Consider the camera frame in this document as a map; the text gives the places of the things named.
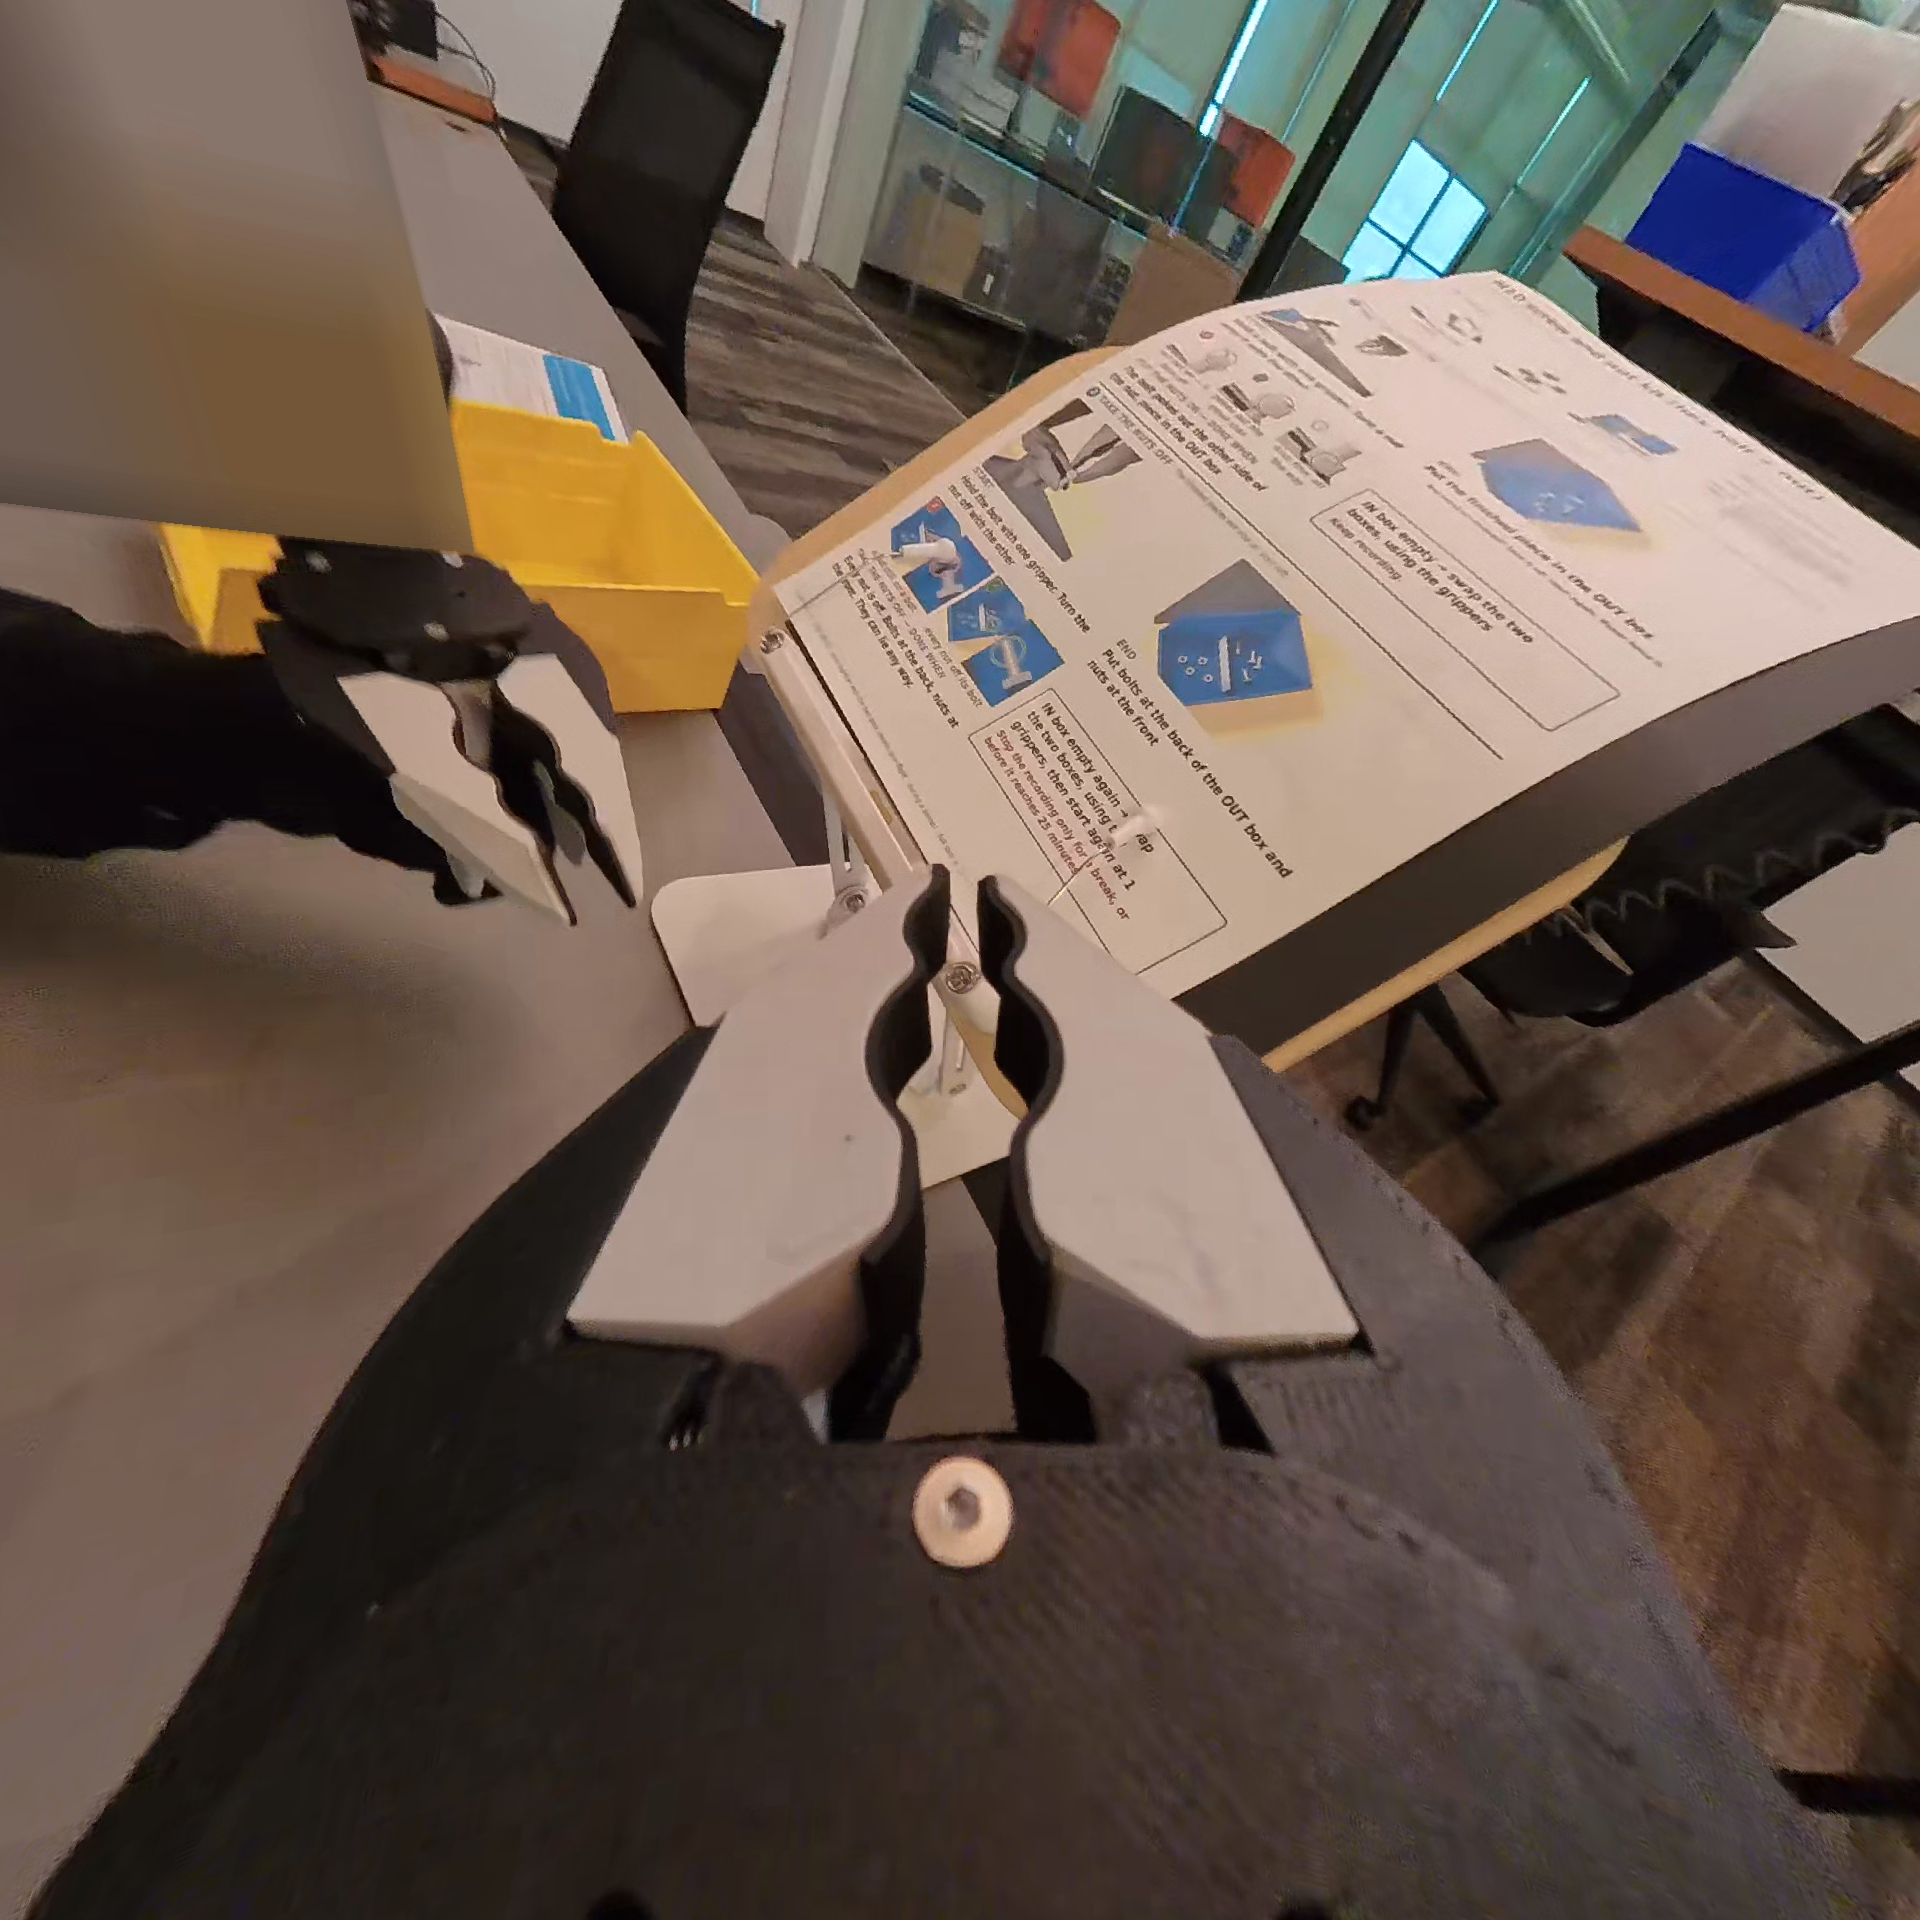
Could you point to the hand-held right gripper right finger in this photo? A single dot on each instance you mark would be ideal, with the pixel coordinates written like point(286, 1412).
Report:
point(1171, 1200)

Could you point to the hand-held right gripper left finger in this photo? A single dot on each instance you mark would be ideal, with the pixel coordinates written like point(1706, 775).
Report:
point(750, 1184)

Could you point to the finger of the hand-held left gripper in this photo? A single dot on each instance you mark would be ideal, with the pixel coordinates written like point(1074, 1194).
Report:
point(452, 781)
point(586, 751)

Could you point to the yellow plastic bin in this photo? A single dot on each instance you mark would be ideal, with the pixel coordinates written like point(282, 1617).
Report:
point(630, 599)

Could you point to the person's left hand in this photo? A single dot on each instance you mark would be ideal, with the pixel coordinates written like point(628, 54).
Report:
point(270, 751)

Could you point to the white leaflet blue label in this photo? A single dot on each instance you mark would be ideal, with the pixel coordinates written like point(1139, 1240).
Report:
point(524, 376)

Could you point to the black office chair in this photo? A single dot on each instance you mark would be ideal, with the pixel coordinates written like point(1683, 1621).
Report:
point(662, 182)

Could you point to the curved document stand board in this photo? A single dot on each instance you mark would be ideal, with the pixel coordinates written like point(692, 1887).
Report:
point(1651, 781)

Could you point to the glass display cabinet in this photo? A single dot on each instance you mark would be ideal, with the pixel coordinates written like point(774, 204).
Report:
point(1051, 165)

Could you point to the blue storage bins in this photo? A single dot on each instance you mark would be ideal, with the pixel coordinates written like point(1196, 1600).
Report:
point(1740, 240)

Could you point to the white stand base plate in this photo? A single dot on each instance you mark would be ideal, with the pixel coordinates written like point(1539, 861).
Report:
point(750, 932)

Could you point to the clear stand bracket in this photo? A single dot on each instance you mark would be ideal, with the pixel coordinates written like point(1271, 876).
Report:
point(844, 863)

